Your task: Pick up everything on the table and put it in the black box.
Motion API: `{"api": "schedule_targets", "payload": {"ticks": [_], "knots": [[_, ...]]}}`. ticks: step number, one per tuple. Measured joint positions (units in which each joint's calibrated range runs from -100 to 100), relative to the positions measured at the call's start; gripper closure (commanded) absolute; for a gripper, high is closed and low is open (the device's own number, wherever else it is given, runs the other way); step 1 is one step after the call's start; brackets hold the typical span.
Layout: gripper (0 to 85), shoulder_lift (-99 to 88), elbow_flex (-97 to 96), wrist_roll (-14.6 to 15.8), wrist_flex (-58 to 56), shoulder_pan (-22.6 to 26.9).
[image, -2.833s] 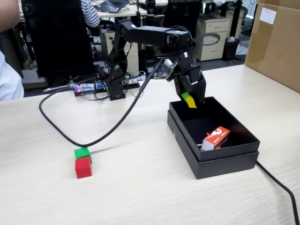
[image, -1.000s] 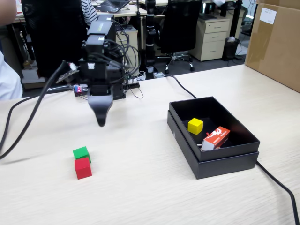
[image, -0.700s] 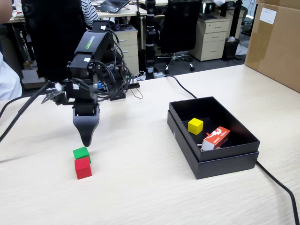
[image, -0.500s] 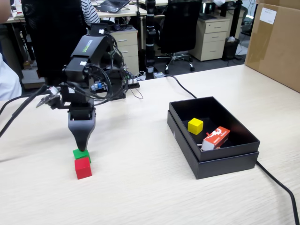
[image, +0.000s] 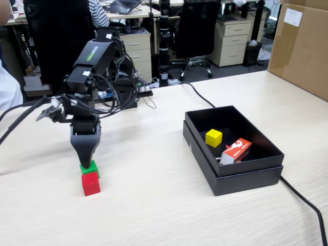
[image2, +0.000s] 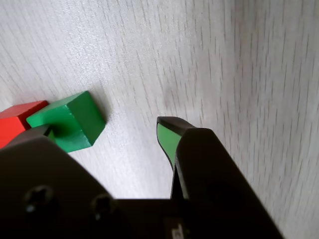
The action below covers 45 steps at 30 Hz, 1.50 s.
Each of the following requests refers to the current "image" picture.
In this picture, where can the person in white shirt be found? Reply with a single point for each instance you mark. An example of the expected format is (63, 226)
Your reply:
(10, 89)

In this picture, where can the wide black office chair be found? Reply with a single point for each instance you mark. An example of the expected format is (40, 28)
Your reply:
(59, 30)

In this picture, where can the large cardboard box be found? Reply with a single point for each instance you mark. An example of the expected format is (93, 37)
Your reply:
(302, 56)

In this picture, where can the white carton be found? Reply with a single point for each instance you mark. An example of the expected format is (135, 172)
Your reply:
(33, 80)

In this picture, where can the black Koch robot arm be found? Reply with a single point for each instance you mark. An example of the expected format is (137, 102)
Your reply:
(94, 53)

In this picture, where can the robot control board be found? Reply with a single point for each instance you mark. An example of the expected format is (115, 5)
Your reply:
(106, 94)

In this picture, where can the white shipping label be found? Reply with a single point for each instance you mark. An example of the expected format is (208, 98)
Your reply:
(292, 17)

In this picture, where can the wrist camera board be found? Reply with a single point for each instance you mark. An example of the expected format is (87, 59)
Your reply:
(48, 112)

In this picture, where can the black inner box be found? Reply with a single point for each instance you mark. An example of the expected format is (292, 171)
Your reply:
(251, 165)

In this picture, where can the red wooden cube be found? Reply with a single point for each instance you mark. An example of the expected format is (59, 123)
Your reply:
(91, 185)

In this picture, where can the yellow wooden cube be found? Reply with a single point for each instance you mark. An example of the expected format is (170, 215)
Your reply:
(214, 138)

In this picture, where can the green wooden cube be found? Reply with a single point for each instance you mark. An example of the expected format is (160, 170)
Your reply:
(93, 169)

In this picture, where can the black trash bin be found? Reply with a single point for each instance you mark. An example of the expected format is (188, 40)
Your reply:
(252, 55)

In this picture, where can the person in striped shirt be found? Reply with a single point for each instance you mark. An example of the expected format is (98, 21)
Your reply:
(98, 14)

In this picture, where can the bare forearm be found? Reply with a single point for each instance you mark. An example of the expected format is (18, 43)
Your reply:
(4, 11)

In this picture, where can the orange matchbox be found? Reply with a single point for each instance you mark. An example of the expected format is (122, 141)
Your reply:
(234, 153)

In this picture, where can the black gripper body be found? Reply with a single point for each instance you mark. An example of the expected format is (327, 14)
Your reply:
(84, 112)

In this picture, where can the beige office desk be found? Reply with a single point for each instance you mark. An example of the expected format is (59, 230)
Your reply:
(146, 11)

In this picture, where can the thin black stand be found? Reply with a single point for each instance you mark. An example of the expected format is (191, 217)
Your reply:
(151, 25)

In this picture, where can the black laptop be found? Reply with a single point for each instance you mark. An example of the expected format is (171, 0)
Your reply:
(123, 6)

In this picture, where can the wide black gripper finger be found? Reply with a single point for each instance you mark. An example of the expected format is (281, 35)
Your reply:
(85, 148)

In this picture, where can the black swivel office chair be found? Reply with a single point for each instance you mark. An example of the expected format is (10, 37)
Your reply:
(194, 30)

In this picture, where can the thick black pole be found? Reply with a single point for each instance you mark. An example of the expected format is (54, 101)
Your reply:
(164, 38)

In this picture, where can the beige three drawer cabinet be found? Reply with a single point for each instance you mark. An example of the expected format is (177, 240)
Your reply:
(230, 38)

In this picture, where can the black open box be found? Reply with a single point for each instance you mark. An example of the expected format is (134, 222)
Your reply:
(246, 183)

